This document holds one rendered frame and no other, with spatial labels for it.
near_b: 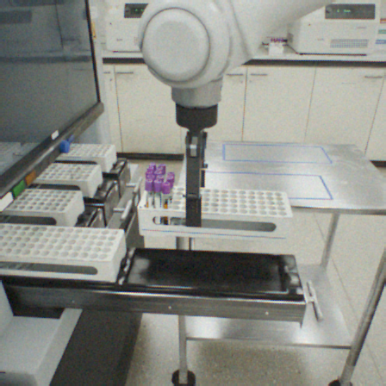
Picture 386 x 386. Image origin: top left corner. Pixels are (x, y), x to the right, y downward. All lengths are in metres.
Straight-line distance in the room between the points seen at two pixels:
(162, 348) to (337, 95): 2.26
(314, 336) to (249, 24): 1.10
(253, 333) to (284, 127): 2.03
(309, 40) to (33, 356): 2.64
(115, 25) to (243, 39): 2.54
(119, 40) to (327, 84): 1.61
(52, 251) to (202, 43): 0.49
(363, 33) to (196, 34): 2.66
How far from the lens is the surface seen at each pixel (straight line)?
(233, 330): 1.30
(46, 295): 0.74
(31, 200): 0.92
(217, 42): 0.39
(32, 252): 0.73
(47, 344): 0.74
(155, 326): 1.68
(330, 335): 1.36
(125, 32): 2.93
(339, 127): 3.12
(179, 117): 0.62
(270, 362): 1.59
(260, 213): 0.70
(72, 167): 1.04
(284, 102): 2.96
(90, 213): 0.90
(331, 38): 2.94
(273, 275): 0.73
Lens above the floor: 1.28
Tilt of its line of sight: 30 degrees down
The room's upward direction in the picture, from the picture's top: straight up
